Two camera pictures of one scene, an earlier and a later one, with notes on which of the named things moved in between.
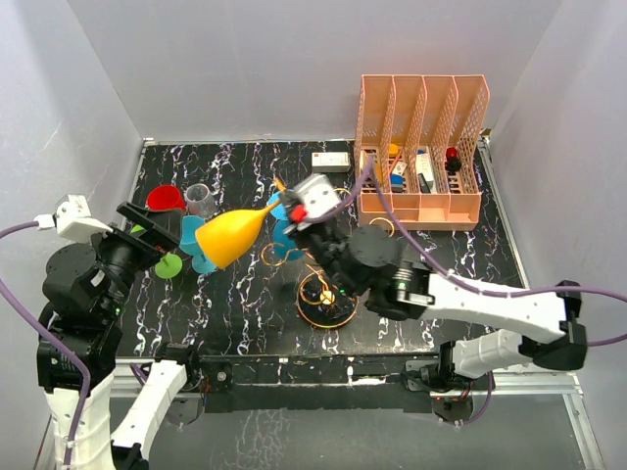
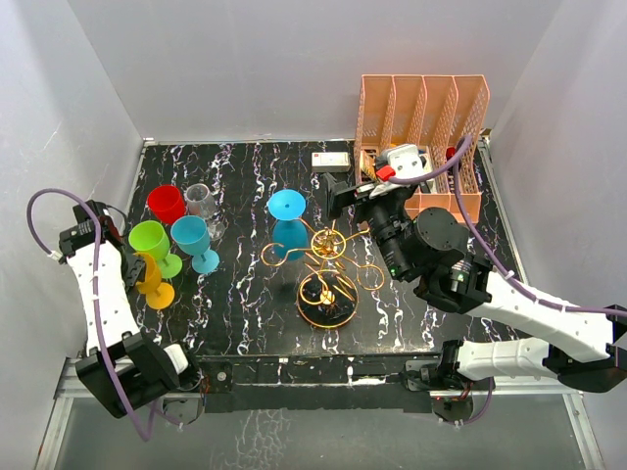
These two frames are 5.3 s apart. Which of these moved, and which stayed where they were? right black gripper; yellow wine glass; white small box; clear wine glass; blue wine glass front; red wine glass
Moved: yellow wine glass; right black gripper
Stayed: red wine glass; white small box; clear wine glass; blue wine glass front
